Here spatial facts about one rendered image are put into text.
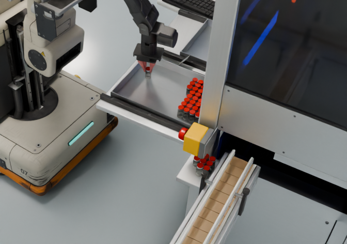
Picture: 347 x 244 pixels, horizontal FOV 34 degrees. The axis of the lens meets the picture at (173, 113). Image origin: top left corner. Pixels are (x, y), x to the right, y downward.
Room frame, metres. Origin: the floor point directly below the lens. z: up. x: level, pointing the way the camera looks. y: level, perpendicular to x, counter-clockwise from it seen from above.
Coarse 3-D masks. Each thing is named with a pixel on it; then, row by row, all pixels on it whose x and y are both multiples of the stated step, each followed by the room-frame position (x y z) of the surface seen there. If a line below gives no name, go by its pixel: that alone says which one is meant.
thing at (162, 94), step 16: (160, 64) 1.69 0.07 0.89; (128, 80) 1.59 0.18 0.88; (144, 80) 1.60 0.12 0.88; (160, 80) 1.61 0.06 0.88; (176, 80) 1.62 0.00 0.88; (192, 80) 1.62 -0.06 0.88; (112, 96) 1.48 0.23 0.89; (128, 96) 1.50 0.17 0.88; (144, 96) 1.51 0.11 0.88; (160, 96) 1.52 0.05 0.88; (176, 96) 1.53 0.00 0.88; (160, 112) 1.40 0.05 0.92; (176, 112) 1.44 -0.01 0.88
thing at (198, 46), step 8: (208, 24) 1.98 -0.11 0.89; (200, 32) 1.92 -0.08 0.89; (208, 32) 1.94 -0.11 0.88; (192, 40) 1.85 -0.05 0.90; (200, 40) 1.88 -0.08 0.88; (208, 40) 1.88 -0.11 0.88; (184, 48) 1.78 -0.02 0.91; (192, 48) 1.82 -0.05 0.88; (200, 48) 1.82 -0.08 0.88; (208, 48) 1.83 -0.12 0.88; (184, 56) 1.74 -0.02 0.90; (192, 56) 1.73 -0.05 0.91; (200, 56) 1.77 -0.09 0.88
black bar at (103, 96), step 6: (102, 96) 1.47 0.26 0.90; (108, 96) 1.47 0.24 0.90; (108, 102) 1.46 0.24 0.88; (114, 102) 1.45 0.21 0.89; (120, 102) 1.45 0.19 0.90; (126, 108) 1.43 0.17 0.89; (132, 108) 1.43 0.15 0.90; (138, 108) 1.43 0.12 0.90; (138, 114) 1.41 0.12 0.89; (144, 114) 1.40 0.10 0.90; (150, 114) 1.40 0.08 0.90; (156, 120) 1.38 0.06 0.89; (162, 120) 1.38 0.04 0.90; (168, 120) 1.38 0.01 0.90; (168, 126) 1.36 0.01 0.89; (174, 126) 1.36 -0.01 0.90; (180, 126) 1.36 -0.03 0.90
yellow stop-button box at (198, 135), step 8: (192, 128) 1.23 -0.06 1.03; (200, 128) 1.23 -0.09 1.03; (208, 128) 1.24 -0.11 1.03; (184, 136) 1.19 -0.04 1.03; (192, 136) 1.19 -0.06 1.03; (200, 136) 1.20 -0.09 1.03; (208, 136) 1.20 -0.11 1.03; (184, 144) 1.19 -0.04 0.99; (192, 144) 1.18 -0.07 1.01; (200, 144) 1.17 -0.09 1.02; (192, 152) 1.18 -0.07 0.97; (200, 152) 1.17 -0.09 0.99
